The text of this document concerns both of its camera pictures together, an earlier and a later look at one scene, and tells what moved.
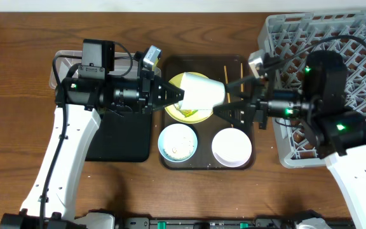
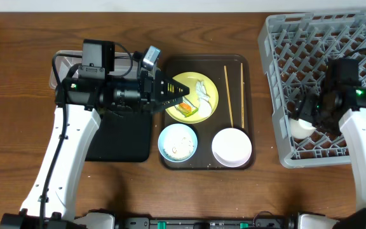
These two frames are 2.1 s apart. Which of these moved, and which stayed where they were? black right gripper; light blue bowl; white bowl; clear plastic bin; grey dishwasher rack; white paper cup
Moved: white paper cup; black right gripper
Stayed: grey dishwasher rack; light blue bowl; white bowl; clear plastic bin
